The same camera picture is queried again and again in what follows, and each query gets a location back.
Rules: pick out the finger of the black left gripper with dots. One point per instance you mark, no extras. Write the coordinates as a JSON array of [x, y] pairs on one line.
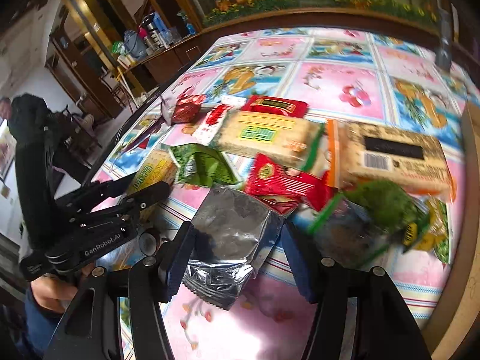
[[123, 206], [83, 200]]

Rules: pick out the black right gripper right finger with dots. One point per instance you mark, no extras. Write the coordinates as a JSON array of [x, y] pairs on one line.
[[300, 254]]

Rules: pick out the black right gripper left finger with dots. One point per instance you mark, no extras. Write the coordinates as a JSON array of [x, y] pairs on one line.
[[174, 260]]

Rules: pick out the large silver foil snack bag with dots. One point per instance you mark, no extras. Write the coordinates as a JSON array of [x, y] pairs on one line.
[[344, 232]]

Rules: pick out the green pea snack packet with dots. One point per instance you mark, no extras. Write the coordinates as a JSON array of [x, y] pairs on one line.
[[202, 166]]

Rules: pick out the red snack bag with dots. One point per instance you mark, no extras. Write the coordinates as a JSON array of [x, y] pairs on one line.
[[283, 189]]

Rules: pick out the white and red snack packet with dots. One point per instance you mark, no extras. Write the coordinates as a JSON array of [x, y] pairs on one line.
[[211, 124]]

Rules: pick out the clear green-edged snack packet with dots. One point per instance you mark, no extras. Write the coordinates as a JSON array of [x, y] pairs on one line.
[[388, 206]]

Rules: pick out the green Weidan cracker pack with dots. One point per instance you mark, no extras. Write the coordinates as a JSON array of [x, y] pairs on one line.
[[288, 141]]

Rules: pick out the orange-edged cracker pack with barcode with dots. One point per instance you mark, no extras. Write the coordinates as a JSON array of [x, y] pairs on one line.
[[364, 152]]

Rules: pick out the yellow green snack packet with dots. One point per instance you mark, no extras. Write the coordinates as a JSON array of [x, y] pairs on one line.
[[430, 231]]

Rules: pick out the red rectangular snack packet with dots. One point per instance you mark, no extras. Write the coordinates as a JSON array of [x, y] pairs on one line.
[[276, 106]]

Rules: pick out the blue sleeve forearm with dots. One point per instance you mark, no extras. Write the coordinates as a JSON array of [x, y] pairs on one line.
[[40, 324]]

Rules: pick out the yellow cracker pack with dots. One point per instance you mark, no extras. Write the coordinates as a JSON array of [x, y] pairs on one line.
[[157, 166]]

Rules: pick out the bystander in dark jacket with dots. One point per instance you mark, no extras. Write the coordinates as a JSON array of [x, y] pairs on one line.
[[27, 117]]

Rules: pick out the dark red foil candy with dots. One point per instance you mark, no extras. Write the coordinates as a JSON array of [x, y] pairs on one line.
[[187, 108]]

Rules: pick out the wooden sideboard cabinet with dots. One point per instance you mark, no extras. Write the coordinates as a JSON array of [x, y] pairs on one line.
[[162, 67]]

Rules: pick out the cardboard box tray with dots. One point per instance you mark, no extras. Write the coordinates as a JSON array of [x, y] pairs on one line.
[[458, 308]]

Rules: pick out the grey flashlight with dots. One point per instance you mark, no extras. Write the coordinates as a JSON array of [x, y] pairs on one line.
[[443, 54]]

